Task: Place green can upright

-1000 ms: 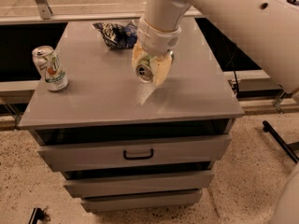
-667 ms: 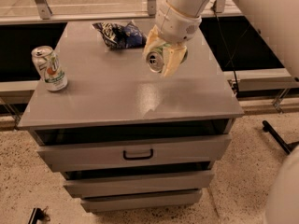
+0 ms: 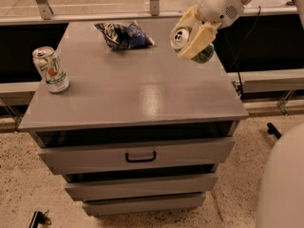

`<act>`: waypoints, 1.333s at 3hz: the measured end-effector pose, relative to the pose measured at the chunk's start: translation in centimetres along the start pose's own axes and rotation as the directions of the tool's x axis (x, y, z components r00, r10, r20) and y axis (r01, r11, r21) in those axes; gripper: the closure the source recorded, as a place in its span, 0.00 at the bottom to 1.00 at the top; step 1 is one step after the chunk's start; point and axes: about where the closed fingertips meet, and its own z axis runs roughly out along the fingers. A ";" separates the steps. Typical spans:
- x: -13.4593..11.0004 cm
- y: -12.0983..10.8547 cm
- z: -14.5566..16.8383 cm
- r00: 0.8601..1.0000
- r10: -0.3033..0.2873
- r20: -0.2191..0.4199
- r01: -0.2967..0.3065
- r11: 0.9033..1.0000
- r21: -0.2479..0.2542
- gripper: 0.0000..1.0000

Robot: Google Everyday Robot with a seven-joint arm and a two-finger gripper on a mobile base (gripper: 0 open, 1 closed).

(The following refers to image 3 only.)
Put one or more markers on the white 7up can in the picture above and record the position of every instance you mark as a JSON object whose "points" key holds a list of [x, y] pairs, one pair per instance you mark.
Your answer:
{"points": [[48, 64]]}

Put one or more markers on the blue chip bag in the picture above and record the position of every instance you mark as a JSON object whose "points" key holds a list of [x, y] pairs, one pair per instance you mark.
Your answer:
{"points": [[120, 37]]}

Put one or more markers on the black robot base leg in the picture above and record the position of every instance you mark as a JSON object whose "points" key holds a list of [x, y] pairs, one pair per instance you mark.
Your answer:
{"points": [[273, 131]]}

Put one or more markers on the middle grey drawer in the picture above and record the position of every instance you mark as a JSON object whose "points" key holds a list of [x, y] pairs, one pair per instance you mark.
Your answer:
{"points": [[137, 188]]}

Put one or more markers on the green soda can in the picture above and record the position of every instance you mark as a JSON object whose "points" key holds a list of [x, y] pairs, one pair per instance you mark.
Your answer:
{"points": [[193, 44]]}

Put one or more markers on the top grey drawer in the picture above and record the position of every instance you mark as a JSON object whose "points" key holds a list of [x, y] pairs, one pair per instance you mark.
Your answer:
{"points": [[103, 158]]}

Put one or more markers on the metal window frame rail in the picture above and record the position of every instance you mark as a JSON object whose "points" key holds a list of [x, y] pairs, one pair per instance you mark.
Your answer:
{"points": [[21, 12]]}

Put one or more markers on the grey drawer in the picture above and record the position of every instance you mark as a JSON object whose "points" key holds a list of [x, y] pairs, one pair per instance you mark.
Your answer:
{"points": [[147, 204], [103, 158], [137, 188]]}

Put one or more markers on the bottom grey drawer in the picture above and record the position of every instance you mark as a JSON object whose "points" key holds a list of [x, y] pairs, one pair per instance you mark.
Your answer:
{"points": [[147, 204]]}

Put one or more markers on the black object on floor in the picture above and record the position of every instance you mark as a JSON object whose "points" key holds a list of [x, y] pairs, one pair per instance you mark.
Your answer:
{"points": [[39, 218]]}

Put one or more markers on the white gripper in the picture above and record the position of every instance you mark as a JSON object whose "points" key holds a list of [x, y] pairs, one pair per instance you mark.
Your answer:
{"points": [[218, 8]]}

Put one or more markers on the black drawer handle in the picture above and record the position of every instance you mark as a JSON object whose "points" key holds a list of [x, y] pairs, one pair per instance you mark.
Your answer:
{"points": [[138, 158]]}

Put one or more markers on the grey drawer cabinet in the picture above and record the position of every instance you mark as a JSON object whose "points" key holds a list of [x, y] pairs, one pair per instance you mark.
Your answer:
{"points": [[133, 96]]}

